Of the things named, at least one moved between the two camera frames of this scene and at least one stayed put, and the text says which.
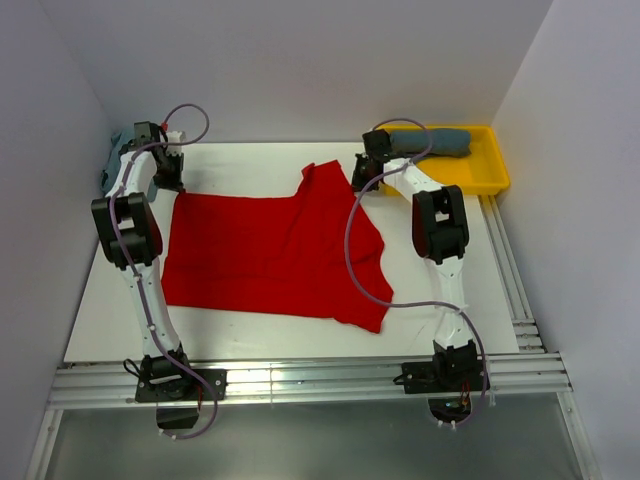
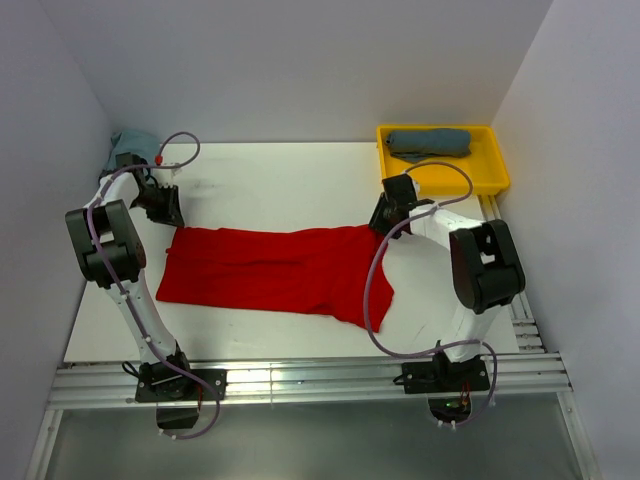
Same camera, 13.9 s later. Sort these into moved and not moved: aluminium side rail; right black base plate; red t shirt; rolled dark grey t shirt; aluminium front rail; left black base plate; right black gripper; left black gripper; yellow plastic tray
Moved: left black gripper; right black gripper; red t shirt
Not moved: right black base plate; yellow plastic tray; left black base plate; aluminium front rail; aluminium side rail; rolled dark grey t shirt
